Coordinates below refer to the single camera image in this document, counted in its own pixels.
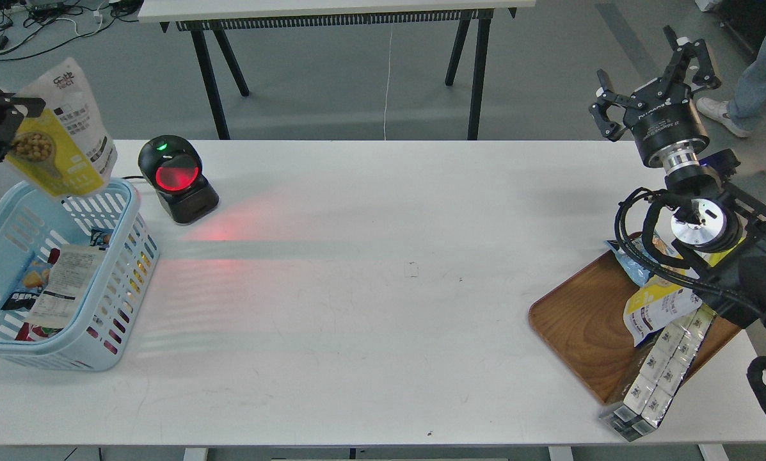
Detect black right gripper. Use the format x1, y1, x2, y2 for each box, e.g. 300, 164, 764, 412
589, 26, 722, 170

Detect yellow white chickpea snack pouch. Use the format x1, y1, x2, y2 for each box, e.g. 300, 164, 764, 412
5, 58, 118, 198

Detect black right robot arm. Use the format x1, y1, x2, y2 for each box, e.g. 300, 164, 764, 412
589, 26, 766, 415

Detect white snack packet in basket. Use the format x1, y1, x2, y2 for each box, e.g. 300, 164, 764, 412
25, 245, 107, 329

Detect light blue plastic basket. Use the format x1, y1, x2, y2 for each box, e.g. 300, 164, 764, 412
0, 178, 160, 371

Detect yellow cartoon snack bag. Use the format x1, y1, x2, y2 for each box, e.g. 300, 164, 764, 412
700, 247, 737, 266

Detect blue snack packet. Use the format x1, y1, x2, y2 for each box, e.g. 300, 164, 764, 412
605, 232, 678, 287

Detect red snack packet in basket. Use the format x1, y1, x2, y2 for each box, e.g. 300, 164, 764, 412
15, 322, 61, 342

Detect white boxed snack multipack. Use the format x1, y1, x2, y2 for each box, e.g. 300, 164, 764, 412
598, 305, 716, 441

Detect white sneaker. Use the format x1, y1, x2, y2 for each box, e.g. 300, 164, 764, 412
696, 97, 753, 139

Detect black barcode scanner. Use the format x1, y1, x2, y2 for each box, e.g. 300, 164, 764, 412
138, 134, 219, 225

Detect black-legged background table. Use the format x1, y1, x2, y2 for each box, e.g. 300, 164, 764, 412
137, 1, 537, 140

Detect brown wooden tray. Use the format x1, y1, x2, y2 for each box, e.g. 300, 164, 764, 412
528, 232, 742, 405

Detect black floor cables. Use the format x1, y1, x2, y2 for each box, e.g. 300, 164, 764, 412
0, 0, 143, 65

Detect white hanging cable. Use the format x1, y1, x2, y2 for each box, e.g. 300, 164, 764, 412
383, 24, 394, 141

